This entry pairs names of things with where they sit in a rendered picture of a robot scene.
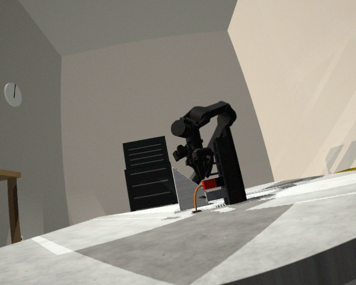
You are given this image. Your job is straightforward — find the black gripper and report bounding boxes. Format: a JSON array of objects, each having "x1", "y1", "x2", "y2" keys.
[{"x1": 185, "y1": 137, "x2": 213, "y2": 181}]

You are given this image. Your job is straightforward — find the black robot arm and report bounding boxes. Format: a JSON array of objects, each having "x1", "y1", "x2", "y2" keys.
[{"x1": 171, "y1": 101, "x2": 237, "y2": 162}]

